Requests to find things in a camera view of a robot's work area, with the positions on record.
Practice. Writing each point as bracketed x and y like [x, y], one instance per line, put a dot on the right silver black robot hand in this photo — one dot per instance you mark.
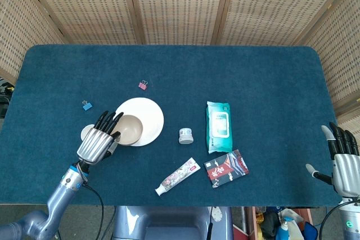
[347, 172]

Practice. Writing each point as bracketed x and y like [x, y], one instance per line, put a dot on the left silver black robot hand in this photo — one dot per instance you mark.
[94, 144]

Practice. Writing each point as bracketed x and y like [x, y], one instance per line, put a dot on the beige bowl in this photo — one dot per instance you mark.
[130, 129]

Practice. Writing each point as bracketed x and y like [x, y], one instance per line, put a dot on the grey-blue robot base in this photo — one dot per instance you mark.
[168, 223]

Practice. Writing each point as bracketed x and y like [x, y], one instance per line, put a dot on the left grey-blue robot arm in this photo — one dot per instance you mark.
[60, 195]

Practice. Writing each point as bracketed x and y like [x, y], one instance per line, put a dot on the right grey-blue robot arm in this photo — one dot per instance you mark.
[351, 220]

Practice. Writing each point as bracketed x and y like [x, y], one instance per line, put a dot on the large white plate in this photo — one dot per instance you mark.
[152, 119]

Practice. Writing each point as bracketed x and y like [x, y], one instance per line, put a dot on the blue binder clip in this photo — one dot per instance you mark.
[87, 107]

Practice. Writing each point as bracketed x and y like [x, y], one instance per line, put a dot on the pink binder clip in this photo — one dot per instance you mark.
[143, 85]

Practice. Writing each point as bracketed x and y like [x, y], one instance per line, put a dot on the blue white spray bottle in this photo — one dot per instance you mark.
[282, 230]

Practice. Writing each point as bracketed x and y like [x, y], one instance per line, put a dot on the floral toothpaste tube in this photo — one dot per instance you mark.
[178, 176]

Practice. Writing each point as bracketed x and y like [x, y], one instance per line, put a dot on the small white jar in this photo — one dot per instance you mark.
[186, 136]

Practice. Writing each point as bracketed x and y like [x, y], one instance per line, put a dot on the black red printed box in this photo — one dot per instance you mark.
[226, 169]

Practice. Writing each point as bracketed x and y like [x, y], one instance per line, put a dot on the green wet wipes pack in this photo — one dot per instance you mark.
[219, 127]

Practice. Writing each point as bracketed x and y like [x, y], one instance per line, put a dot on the dark blue table carpet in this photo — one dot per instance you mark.
[253, 82]

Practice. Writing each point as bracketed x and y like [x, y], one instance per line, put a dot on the woven bamboo folding screen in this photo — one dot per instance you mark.
[180, 6]

